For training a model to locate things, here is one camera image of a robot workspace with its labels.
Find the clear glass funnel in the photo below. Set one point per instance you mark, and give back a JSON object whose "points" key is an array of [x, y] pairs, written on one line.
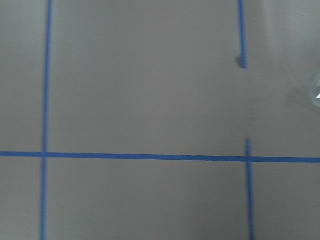
{"points": [[314, 90]]}

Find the brown paper table cover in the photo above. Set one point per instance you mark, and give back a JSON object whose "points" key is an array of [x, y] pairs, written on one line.
{"points": [[159, 120]]}

